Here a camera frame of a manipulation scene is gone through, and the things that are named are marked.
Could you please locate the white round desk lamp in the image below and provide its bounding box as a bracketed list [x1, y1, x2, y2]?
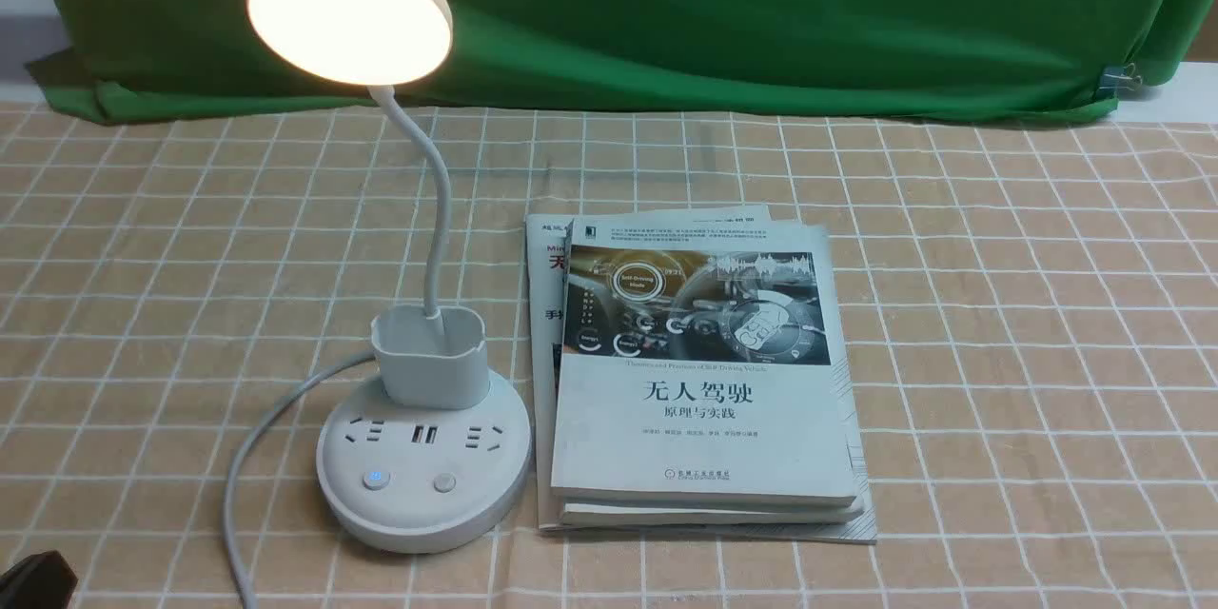
[246, 0, 532, 554]

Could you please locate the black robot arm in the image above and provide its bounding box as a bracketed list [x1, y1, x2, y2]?
[1, 551, 79, 609]

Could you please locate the bottom white red-lettered book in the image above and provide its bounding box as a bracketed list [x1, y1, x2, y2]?
[523, 213, 878, 544]

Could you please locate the top white self-driving book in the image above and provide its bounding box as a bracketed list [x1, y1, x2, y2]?
[551, 214, 861, 508]

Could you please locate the middle white book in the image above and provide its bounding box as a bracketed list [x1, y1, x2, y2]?
[560, 498, 864, 526]

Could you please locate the checkered tan tablecloth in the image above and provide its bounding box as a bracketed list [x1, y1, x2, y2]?
[1, 102, 1217, 608]

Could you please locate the blue binder clip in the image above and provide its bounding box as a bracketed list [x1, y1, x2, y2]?
[1095, 63, 1144, 99]

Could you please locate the green backdrop cloth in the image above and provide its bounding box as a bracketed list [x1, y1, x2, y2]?
[29, 0, 1213, 124]

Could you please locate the grey lamp power cable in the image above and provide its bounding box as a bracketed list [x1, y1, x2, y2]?
[222, 350, 379, 609]

